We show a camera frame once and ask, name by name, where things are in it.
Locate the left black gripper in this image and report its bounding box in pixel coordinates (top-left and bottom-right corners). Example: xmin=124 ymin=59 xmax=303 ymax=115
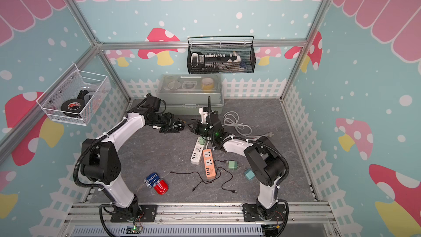
xmin=148 ymin=112 xmax=180 ymax=133

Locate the white power strip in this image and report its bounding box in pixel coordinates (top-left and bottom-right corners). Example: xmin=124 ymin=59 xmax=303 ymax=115
xmin=190 ymin=139 xmax=207 ymax=165

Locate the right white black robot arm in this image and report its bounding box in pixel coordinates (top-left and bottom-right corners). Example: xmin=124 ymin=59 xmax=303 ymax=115
xmin=189 ymin=97 xmax=289 ymax=221

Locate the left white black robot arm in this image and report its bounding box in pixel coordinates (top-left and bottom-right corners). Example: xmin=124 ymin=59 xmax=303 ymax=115
xmin=73 ymin=94 xmax=185 ymax=222

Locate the red blue electric shaver case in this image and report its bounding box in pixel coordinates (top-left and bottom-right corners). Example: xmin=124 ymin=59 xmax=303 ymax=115
xmin=144 ymin=172 xmax=169 ymax=195

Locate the translucent green storage box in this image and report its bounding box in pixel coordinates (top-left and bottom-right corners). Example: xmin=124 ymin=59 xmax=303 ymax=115
xmin=156 ymin=74 xmax=224 ymax=116

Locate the orange power strip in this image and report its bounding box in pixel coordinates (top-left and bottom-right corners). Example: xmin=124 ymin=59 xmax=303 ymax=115
xmin=202 ymin=149 xmax=216 ymax=180

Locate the green charger adapter with prongs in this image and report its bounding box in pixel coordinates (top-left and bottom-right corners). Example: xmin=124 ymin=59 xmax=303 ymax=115
xmin=228 ymin=160 xmax=240 ymax=170

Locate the yellow tape roll in box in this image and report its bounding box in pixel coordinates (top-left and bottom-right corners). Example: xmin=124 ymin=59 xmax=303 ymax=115
xmin=201 ymin=77 xmax=214 ymax=92

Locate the teal cube adapter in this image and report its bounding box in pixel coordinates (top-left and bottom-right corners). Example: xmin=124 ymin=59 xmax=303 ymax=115
xmin=244 ymin=169 xmax=255 ymax=181

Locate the black power strip in basket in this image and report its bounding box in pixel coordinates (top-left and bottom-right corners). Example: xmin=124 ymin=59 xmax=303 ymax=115
xmin=188 ymin=53 xmax=242 ymax=70

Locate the black electrical tape roll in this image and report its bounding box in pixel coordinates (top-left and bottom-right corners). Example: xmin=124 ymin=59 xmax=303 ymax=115
xmin=61 ymin=98 xmax=86 ymax=117

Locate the white coiled power cord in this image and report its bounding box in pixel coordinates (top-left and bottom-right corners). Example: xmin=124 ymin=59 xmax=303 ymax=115
xmin=223 ymin=111 xmax=274 ymax=139

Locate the long black usb cable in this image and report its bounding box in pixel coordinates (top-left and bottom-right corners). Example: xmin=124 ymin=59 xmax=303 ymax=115
xmin=169 ymin=158 xmax=237 ymax=194

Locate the black wire mesh wall basket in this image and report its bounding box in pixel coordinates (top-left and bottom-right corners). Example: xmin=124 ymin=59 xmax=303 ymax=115
xmin=186 ymin=36 xmax=256 ymax=74

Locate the white wire wall basket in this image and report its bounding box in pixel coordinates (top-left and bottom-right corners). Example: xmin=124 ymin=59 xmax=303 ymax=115
xmin=37 ymin=64 xmax=111 ymax=126

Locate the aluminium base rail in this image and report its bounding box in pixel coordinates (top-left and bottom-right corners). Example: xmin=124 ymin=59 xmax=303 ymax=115
xmin=62 ymin=202 xmax=333 ymax=237

